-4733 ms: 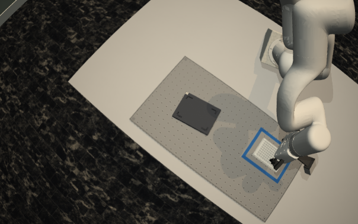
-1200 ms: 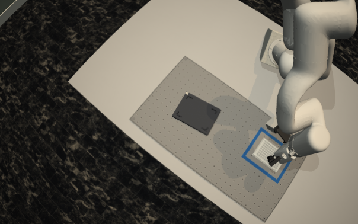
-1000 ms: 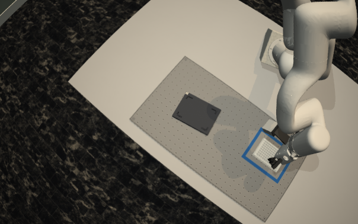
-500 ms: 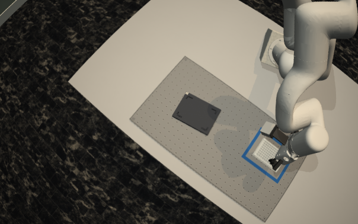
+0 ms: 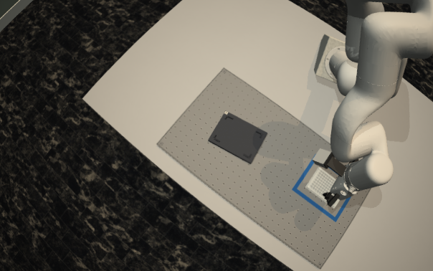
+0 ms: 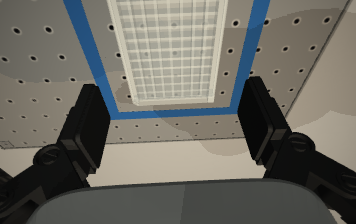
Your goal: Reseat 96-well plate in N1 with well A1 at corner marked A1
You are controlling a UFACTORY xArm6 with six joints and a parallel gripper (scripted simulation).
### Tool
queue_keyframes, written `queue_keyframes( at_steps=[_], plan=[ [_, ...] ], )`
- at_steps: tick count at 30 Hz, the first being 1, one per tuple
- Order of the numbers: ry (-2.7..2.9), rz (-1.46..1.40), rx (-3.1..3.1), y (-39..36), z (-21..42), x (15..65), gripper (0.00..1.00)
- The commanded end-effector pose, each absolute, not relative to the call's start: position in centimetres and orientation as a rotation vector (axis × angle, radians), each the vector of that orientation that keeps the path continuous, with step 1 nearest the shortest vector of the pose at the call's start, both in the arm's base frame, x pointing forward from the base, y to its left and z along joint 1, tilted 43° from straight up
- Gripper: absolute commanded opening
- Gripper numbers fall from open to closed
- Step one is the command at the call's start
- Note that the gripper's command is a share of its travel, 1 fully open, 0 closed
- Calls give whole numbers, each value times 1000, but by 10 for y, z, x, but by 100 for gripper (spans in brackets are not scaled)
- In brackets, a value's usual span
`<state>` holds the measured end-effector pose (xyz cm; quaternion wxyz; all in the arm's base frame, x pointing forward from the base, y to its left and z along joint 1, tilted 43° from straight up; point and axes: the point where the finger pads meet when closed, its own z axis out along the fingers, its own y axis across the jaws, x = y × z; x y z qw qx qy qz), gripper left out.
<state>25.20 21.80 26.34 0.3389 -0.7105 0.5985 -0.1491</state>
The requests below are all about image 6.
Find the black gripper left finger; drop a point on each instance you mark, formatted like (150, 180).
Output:
(59, 168)

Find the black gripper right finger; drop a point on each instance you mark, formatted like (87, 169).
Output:
(292, 156)

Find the blue tape outline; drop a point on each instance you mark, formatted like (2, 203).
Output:
(81, 26)

